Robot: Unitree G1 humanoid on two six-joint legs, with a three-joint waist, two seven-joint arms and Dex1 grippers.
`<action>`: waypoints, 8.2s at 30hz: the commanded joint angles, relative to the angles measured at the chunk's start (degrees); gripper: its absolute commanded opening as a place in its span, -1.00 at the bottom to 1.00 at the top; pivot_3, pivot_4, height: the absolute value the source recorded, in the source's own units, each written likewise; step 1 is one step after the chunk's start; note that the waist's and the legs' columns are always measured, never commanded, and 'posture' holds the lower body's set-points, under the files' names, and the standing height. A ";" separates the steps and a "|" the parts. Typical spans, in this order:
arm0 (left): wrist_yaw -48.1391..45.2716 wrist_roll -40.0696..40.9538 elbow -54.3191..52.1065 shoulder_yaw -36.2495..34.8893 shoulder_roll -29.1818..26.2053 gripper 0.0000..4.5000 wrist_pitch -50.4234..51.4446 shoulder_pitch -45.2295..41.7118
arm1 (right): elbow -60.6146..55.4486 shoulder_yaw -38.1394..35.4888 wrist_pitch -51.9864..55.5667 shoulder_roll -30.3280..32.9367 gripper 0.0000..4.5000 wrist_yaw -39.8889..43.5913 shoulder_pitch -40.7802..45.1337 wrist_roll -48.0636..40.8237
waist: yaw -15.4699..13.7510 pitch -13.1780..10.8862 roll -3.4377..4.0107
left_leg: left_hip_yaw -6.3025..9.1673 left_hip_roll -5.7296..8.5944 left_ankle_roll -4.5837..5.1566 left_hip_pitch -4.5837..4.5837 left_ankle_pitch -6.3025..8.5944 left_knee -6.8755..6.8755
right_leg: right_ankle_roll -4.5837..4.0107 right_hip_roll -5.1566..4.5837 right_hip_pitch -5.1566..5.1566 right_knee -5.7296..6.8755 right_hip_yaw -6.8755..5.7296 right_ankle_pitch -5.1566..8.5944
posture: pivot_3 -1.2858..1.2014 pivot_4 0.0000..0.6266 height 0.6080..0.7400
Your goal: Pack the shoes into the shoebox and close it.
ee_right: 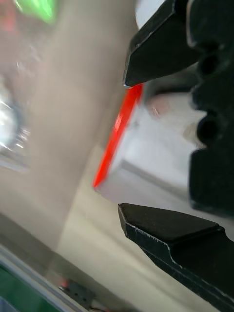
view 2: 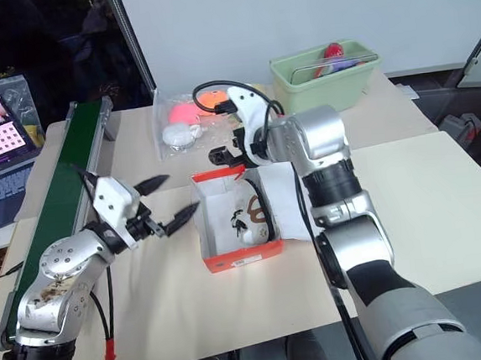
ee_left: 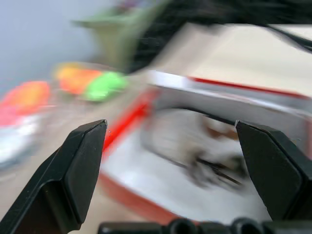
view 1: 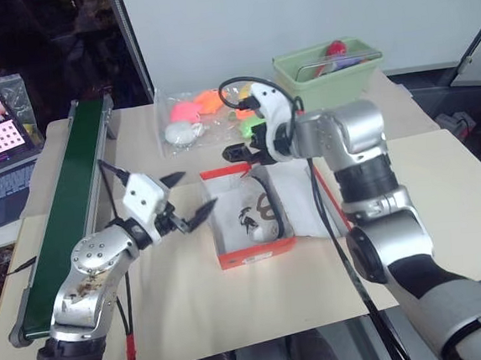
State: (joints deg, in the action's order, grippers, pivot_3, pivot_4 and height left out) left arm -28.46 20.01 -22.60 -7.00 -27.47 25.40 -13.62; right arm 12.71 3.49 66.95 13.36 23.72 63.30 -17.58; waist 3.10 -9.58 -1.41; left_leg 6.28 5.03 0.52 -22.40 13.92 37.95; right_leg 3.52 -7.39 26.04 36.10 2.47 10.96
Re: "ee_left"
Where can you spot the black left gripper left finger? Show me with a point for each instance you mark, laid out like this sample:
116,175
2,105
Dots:
63,175

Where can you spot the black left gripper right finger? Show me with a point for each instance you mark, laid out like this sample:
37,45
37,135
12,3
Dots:
273,168

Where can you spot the red and white shoebox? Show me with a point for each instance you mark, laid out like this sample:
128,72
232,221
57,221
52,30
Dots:
170,185

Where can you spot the pink and orange packet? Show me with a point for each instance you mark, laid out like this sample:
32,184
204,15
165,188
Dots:
26,97

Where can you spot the orange and green packet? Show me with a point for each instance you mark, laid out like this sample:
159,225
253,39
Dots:
97,85

